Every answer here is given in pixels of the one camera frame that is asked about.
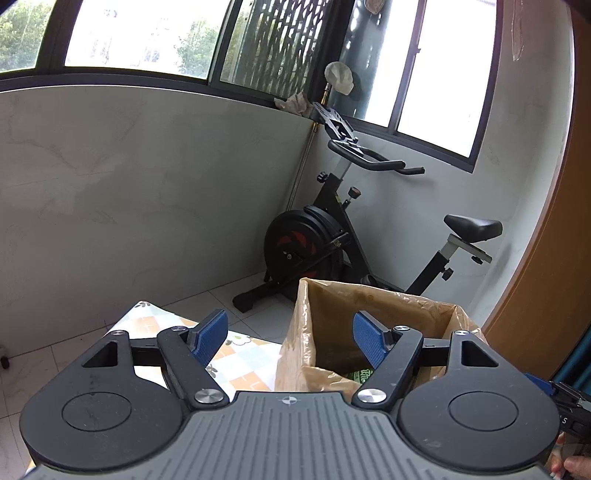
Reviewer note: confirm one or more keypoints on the crumpled beige cloth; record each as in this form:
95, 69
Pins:
295, 104

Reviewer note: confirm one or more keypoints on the dark window frame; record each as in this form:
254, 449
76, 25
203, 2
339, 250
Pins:
217, 46

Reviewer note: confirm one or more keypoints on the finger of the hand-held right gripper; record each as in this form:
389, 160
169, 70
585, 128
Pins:
540, 384

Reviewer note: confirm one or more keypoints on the cardboard box with plastic liner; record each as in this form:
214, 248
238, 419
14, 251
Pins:
330, 318

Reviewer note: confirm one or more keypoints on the metal pole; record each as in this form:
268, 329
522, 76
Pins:
304, 157

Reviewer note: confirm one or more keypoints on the white cap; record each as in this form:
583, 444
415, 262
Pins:
339, 76

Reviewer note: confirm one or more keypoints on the black exercise bike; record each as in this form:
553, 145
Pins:
318, 230

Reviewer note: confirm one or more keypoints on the wooden door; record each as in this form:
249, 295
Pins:
545, 277

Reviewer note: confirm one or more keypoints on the person's right hand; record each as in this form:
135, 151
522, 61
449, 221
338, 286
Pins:
575, 466

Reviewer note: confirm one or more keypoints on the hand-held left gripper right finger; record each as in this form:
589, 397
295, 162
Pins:
369, 337

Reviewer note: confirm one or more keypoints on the green snack packet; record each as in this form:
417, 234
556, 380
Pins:
361, 374

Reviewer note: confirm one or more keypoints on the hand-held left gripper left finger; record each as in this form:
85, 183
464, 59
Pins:
208, 334

